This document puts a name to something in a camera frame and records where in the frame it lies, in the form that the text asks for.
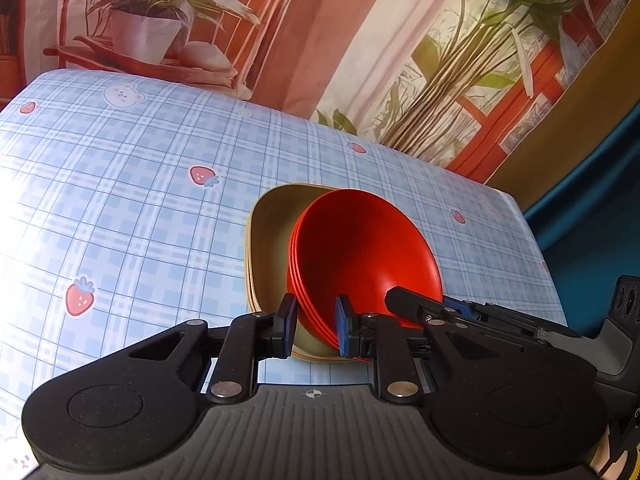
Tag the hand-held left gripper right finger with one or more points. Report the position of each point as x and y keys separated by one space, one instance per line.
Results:
x=342 y=330

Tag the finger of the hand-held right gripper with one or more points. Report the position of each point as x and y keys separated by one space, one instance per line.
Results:
x=410 y=302
x=530 y=324

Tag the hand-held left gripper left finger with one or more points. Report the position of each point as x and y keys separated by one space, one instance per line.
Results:
x=287 y=327

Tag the red round bowl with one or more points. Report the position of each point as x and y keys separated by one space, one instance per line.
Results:
x=312 y=317
x=360 y=255
x=321 y=338

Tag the green square plate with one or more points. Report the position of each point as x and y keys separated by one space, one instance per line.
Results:
x=270 y=255

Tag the blue curtain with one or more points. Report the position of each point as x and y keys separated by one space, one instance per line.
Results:
x=590 y=240

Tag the blue checked tablecloth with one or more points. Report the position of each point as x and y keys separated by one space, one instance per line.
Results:
x=125 y=200

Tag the printed room backdrop cloth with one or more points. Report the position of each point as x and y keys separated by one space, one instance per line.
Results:
x=320 y=35

